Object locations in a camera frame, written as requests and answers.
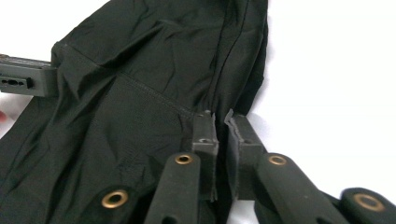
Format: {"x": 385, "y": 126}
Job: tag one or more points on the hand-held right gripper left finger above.
{"x": 205, "y": 137}

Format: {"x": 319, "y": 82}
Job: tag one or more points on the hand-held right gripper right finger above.
{"x": 246, "y": 140}

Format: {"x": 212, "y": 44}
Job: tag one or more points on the black pants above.
{"x": 130, "y": 102}

